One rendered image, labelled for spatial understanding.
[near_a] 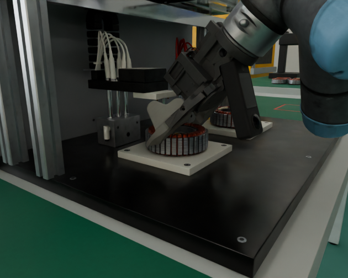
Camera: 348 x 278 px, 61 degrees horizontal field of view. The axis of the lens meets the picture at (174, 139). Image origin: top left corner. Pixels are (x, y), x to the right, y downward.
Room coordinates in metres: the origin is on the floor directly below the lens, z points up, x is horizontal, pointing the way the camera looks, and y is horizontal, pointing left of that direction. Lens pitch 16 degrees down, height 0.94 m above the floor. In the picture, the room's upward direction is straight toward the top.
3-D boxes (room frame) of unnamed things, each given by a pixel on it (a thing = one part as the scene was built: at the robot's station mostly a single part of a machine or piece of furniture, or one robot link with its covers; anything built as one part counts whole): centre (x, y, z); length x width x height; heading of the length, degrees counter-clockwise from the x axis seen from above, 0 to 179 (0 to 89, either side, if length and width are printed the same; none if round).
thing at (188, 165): (0.51, -0.01, 0.78); 0.15 x 0.15 x 0.01; 55
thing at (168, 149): (0.51, -0.01, 0.80); 0.11 x 0.11 x 0.04
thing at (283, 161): (0.62, -0.06, 0.76); 0.64 x 0.47 x 0.02; 145
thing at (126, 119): (0.59, 0.11, 0.80); 0.08 x 0.05 x 0.06; 145
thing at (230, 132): (0.71, -0.14, 0.78); 0.15 x 0.15 x 0.01; 55
